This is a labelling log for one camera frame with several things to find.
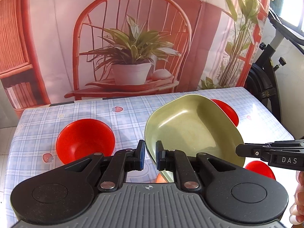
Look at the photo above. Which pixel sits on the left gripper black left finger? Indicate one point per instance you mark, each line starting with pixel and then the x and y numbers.
pixel 107 174

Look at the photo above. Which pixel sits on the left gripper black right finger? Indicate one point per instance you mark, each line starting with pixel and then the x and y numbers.
pixel 191 174

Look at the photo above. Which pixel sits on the green rectangular plate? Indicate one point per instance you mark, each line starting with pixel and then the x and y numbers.
pixel 193 123

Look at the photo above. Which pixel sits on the person's right hand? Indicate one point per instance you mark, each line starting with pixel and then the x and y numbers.
pixel 296 210

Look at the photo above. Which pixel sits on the orange plate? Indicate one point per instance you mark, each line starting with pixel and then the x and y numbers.
pixel 160 179

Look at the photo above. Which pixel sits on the large red bowl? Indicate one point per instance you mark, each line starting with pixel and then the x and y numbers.
pixel 260 168

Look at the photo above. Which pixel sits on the small red bowl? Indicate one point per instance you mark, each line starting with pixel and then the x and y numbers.
pixel 82 138

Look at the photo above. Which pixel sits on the medium red bowl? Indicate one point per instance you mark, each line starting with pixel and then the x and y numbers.
pixel 228 110

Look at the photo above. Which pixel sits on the blue plaid strawberry tablecloth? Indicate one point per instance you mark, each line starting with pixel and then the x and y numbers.
pixel 33 150

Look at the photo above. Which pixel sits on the black exercise bike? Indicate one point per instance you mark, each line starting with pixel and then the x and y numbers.
pixel 261 81

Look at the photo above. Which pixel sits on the printed room backdrop cloth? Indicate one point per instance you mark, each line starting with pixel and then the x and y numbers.
pixel 58 50

